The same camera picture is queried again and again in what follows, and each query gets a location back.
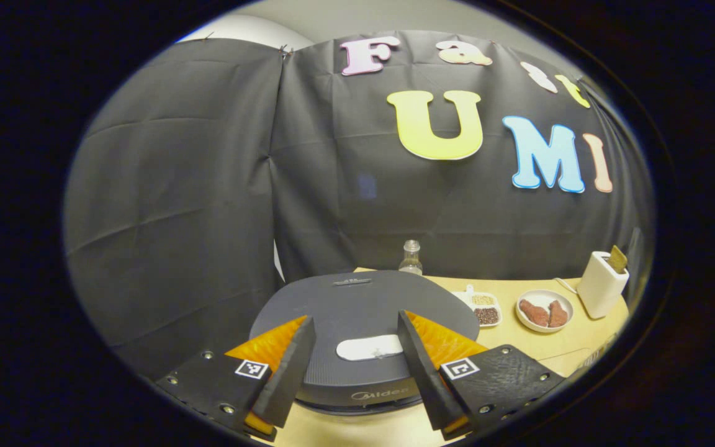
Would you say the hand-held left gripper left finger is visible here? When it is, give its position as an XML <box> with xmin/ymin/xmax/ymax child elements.
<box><xmin>156</xmin><ymin>315</ymin><xmax>318</xmax><ymax>443</ymax></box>

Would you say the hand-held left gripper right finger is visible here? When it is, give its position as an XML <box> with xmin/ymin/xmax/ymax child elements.
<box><xmin>397</xmin><ymin>310</ymin><xmax>566</xmax><ymax>441</ymax></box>

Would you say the dark grey rice cooker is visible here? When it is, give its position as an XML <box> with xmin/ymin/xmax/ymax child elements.
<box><xmin>249</xmin><ymin>270</ymin><xmax>498</xmax><ymax>415</ymax></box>

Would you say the white divided grain dish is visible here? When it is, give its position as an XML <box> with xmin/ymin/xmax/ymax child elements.
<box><xmin>451</xmin><ymin>284</ymin><xmax>503</xmax><ymax>328</ymax></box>

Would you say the small clear glass bottle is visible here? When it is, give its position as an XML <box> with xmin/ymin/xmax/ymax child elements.
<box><xmin>398</xmin><ymin>240</ymin><xmax>424</xmax><ymax>276</ymax></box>

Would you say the round white plate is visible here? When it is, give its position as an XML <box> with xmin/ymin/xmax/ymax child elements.
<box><xmin>515</xmin><ymin>289</ymin><xmax>574</xmax><ymax>333</ymax></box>

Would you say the white toaster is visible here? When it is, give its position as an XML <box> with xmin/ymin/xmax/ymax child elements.
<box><xmin>577</xmin><ymin>251</ymin><xmax>630</xmax><ymax>320</ymax></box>

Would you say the brown toast slice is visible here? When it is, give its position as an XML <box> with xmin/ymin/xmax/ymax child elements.
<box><xmin>606</xmin><ymin>245</ymin><xmax>629</xmax><ymax>274</ymax></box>

